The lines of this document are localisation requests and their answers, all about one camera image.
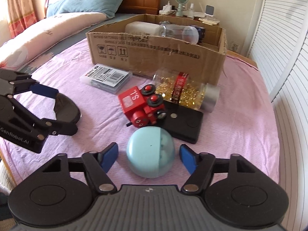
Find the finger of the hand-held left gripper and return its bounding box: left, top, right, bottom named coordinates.
left=0, top=94, right=79, bottom=142
left=0, top=69, right=59, bottom=100

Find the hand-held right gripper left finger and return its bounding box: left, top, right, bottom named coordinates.
left=43, top=142, right=119, bottom=195

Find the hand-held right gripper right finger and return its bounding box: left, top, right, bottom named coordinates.
left=179, top=144, right=257, bottom=195

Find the black oval case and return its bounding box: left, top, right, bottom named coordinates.
left=53, top=94, right=81, bottom=124

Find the teal earbud case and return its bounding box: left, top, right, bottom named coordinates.
left=126, top=126, right=175, bottom=179

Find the brown cardboard box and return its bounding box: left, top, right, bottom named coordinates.
left=86, top=14, right=228, bottom=86

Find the white plastic container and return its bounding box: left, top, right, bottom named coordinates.
left=125, top=22, right=160, bottom=37

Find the clear plastic bottle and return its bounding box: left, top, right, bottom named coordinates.
left=155, top=24, right=200, bottom=44

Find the blue-grey flowered bedsheet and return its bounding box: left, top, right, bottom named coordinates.
left=22, top=13, right=137, bottom=74

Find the black rectangular block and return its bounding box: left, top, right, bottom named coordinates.
left=154, top=100, right=204, bottom=145

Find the red toy train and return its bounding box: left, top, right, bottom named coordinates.
left=118, top=84, right=167, bottom=128

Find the clear flat case white label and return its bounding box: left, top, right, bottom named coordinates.
left=80, top=64, right=133, bottom=95

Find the pink floral quilt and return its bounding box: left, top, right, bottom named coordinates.
left=0, top=12, right=108, bottom=68

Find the jar of yellow capsules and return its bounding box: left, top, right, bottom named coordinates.
left=152, top=67, right=221, bottom=113

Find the pink bed sheet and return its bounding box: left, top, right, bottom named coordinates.
left=0, top=37, right=280, bottom=193

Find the orange patterned curtain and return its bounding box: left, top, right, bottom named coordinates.
left=5, top=0, right=52, bottom=39

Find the white louvred closet door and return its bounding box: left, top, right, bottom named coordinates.
left=248, top=0, right=308, bottom=101
left=269, top=28, right=308, bottom=224

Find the wooden nightstand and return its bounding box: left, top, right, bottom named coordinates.
left=157, top=10, right=222, bottom=30

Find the phone on white stand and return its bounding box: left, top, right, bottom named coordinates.
left=198, top=3, right=220, bottom=25

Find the small green desk fan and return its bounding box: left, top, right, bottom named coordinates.
left=174, top=0, right=190, bottom=18

